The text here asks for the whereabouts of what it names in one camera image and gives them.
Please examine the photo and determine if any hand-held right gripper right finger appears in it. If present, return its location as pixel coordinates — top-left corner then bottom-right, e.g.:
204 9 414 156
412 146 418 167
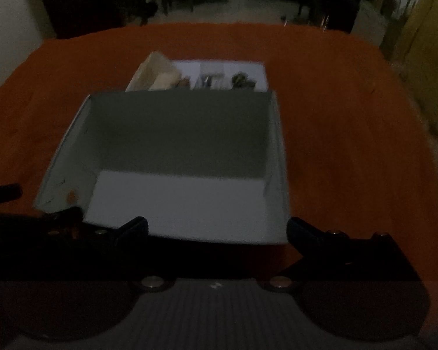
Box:
263 217 422 293

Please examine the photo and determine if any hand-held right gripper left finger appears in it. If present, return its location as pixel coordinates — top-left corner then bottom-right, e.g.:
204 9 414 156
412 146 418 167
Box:
15 217 174 293

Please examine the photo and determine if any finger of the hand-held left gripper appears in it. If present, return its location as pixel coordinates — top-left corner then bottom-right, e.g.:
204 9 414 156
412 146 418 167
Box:
40 206 84 227
0 183 22 205

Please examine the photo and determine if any white cardboard box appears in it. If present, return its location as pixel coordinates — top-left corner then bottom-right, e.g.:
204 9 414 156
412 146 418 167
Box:
34 89 291 246

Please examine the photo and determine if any beige pouch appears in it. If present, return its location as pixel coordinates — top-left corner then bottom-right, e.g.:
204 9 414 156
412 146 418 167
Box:
126 52 181 92

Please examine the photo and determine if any dark green small item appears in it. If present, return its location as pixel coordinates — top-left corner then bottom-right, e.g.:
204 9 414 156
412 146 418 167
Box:
232 73 258 90

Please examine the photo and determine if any small metal tool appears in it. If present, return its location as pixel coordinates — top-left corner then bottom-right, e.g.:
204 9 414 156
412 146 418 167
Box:
195 73 223 90

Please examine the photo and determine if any orange desktop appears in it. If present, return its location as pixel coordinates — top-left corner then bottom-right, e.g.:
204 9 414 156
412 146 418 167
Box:
0 22 438 288

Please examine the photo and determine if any white paper sheet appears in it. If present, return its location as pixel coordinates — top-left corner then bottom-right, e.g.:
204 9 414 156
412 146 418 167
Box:
126 58 269 93

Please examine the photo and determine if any dark wooden cabinet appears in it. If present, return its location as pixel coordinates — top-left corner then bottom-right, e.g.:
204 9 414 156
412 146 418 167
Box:
33 0 147 39

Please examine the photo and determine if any dark office chair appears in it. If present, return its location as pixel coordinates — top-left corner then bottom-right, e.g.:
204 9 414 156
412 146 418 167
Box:
279 0 336 32

